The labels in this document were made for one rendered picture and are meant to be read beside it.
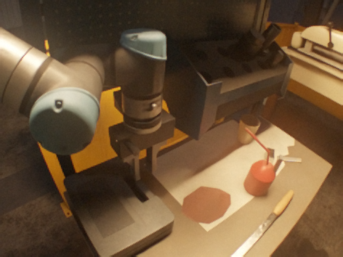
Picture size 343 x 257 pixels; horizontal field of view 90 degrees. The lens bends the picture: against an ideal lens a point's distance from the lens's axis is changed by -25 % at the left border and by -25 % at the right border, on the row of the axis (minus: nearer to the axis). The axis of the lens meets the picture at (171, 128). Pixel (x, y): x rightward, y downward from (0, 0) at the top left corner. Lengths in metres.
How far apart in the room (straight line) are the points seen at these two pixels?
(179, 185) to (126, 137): 0.31
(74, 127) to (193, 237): 0.44
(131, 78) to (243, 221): 0.48
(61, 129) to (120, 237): 0.33
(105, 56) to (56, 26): 0.17
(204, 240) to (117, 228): 0.22
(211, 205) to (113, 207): 0.26
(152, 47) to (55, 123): 0.19
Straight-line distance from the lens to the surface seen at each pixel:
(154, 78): 0.36
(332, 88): 1.44
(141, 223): 0.51
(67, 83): 0.24
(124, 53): 0.34
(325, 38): 1.39
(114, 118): 1.45
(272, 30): 0.78
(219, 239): 0.59
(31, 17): 0.45
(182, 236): 0.58
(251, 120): 0.88
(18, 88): 0.24
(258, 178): 0.65
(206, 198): 0.62
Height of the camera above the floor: 1.48
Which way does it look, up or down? 37 degrees down
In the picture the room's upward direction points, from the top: 5 degrees clockwise
